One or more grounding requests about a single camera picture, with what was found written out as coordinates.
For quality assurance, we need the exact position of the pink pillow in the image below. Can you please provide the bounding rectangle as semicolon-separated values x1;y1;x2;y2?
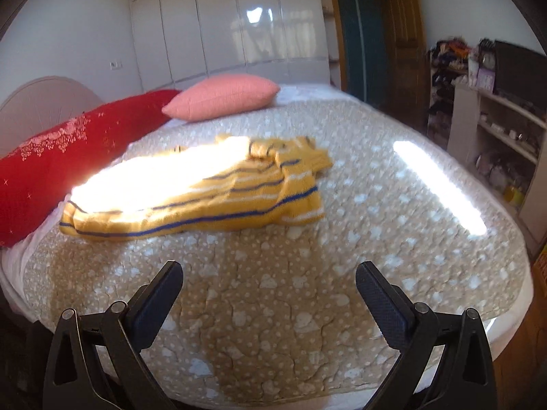
161;73;281;121

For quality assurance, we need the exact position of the wooden door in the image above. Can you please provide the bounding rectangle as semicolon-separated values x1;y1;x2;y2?
387;0;428;124

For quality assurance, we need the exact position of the black television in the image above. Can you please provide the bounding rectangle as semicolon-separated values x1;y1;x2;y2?
493;39;547;107

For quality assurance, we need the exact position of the pale round headboard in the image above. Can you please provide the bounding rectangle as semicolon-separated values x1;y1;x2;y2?
0;76;103;159

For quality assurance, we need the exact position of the yellow striped knit sweater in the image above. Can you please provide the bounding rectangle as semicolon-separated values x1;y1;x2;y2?
59;134;334;242

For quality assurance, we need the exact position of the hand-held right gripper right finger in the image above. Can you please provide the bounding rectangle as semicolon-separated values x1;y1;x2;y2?
356;260;498;410

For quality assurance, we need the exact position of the glossy white wardrobe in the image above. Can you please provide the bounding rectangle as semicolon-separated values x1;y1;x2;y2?
130;0;330;92

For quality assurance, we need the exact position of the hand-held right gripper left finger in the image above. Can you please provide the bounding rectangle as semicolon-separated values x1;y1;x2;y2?
43;260;184;410

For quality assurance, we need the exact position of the beige dotted blanket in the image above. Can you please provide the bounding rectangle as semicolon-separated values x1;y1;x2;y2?
21;94;533;398

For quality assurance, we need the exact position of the cluttered shoe rack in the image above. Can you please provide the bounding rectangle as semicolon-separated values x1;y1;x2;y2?
427;38;475;137

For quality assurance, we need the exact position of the purple square clock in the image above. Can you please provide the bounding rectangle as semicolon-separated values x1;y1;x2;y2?
476;68;496;91

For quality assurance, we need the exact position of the red embroidered bolster pillow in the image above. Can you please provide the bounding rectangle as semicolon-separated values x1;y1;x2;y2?
0;89;182;248

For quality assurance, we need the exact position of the yellow container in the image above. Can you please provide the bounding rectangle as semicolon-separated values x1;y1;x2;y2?
504;183;525;206

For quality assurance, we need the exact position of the white shelf unit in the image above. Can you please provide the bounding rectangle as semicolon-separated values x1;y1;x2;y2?
449;83;547;244

